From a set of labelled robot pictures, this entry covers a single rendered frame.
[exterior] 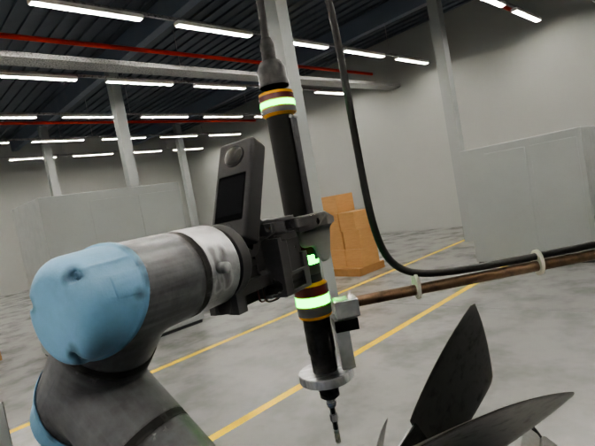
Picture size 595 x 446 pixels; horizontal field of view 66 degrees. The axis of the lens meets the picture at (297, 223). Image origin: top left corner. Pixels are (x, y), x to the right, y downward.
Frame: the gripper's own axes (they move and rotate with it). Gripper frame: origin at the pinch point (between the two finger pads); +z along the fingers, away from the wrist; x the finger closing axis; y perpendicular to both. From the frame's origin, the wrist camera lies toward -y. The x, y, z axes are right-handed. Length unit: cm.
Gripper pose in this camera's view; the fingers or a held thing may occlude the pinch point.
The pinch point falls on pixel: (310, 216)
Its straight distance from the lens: 59.5
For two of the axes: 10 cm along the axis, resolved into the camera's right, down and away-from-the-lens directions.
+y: 1.8, 9.8, 0.5
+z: 5.0, -1.3, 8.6
